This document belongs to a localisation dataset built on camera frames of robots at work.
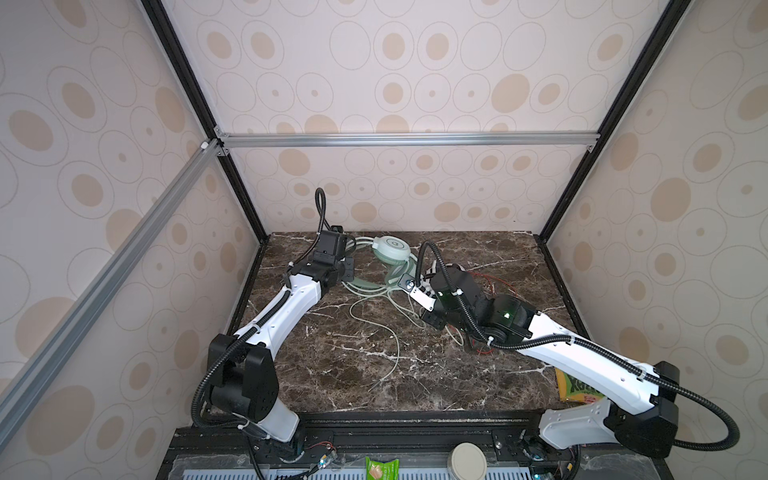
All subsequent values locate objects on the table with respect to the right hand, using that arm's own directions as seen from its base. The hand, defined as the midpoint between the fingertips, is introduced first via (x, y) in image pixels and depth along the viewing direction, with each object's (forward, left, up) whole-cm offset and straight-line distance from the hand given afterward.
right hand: (424, 290), depth 71 cm
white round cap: (-32, -9, -21) cm, 39 cm away
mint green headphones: (+11, +7, +1) cm, 13 cm away
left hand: (+16, +19, -6) cm, 25 cm away
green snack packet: (-33, +12, -24) cm, 43 cm away
